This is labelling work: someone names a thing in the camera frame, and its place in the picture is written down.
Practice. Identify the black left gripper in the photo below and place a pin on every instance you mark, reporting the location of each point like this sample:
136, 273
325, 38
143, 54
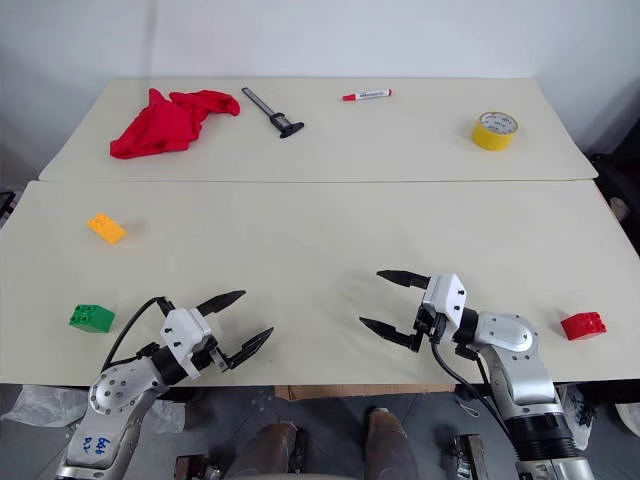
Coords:
212, 352

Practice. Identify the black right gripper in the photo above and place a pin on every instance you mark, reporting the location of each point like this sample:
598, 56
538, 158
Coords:
427, 330

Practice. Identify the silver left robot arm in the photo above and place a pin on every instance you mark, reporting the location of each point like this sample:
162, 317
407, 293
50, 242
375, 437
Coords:
116, 395

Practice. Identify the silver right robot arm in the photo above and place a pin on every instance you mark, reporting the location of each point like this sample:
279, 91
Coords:
520, 360

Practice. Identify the dark brown rounded shape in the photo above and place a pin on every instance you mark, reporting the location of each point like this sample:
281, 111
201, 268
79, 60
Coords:
392, 445
272, 452

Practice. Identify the green toy brick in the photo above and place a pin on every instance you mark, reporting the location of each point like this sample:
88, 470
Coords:
91, 318

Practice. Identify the orange toy brick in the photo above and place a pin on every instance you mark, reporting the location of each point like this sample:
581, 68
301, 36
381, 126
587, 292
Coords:
106, 229

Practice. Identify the red toy brick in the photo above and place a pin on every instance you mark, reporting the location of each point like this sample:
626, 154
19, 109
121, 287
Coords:
582, 325

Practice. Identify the yellow tape roll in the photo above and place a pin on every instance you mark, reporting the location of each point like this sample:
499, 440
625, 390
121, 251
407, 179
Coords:
494, 131

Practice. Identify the clear plastic bag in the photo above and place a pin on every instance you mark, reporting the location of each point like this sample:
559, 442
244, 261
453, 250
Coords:
42, 405

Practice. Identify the red whiteboard marker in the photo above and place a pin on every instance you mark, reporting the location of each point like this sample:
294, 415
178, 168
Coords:
366, 95

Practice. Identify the crumpled red cloth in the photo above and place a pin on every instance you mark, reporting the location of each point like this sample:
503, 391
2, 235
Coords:
160, 125

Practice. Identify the black vernier caliper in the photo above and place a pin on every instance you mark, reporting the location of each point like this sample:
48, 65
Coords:
275, 114

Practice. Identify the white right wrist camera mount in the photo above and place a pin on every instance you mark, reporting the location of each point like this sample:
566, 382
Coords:
447, 295

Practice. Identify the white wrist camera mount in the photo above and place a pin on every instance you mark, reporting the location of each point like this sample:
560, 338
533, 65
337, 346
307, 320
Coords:
181, 332
447, 295

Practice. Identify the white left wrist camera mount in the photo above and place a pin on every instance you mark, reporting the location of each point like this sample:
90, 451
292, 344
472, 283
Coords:
181, 332

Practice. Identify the metal foot bracket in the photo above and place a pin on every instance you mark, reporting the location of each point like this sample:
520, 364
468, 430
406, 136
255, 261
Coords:
197, 467
470, 457

